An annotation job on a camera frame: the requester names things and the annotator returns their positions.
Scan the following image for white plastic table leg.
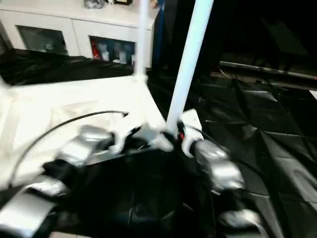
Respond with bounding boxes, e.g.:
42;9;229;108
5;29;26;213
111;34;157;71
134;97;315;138
165;0;215;135
133;0;150;83

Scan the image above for white plastic table top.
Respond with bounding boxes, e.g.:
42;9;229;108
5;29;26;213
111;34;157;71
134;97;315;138
0;74;174;192

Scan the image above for black plastic mat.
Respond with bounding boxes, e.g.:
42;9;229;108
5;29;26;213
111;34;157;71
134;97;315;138
0;48;317;238

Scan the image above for red package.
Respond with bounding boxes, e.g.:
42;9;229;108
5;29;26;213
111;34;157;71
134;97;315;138
92;40;100;60

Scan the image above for dark metal rod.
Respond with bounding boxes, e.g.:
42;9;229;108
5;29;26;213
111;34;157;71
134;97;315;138
219;60;317;80

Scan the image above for white glass-door cabinet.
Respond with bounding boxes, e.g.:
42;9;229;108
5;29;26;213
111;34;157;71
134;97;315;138
0;0;159;68

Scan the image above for grey ornament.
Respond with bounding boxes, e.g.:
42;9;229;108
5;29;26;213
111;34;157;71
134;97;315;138
83;0;106;10

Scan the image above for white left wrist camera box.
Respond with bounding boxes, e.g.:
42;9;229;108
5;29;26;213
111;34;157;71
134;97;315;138
112;123;146;154

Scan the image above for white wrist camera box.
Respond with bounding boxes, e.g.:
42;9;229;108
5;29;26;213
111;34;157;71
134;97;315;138
177;109;204;157
112;123;146;154

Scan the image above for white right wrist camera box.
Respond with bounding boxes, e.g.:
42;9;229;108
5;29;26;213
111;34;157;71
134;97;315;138
177;109;204;157

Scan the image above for black left wrist camera cable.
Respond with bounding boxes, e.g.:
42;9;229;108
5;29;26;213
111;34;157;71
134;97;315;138
11;110;130;184

